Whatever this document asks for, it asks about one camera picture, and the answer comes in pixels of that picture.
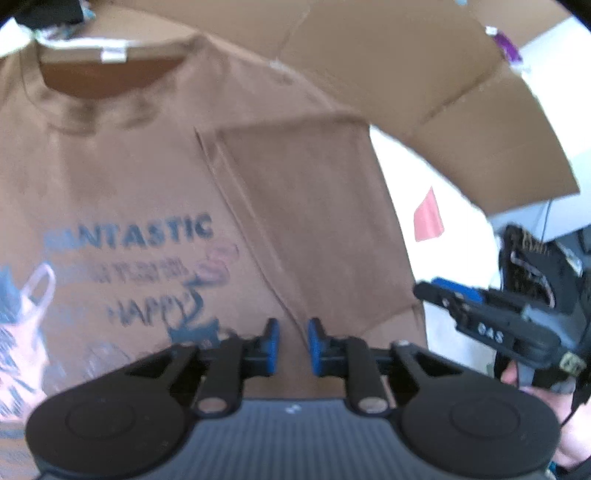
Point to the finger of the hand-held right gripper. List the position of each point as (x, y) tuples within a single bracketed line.
[(438, 300), (461, 288)]

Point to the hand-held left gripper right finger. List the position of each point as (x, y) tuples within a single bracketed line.
[(314, 346)]

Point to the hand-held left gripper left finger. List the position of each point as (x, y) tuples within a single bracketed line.
[(274, 344)]

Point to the brown printed t-shirt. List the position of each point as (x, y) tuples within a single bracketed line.
[(184, 161)]

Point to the person's right hand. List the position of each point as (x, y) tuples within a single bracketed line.
[(577, 429)]

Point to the white printed blanket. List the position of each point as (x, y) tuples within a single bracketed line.
[(461, 267)]

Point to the folded cardboard sheet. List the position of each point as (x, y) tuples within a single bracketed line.
[(392, 60)]

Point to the purple white plastic bag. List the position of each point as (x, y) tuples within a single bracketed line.
[(508, 48)]

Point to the brown cardboard box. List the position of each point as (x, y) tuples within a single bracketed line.
[(526, 18)]

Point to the small black cloth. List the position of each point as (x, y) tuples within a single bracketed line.
[(46, 11)]

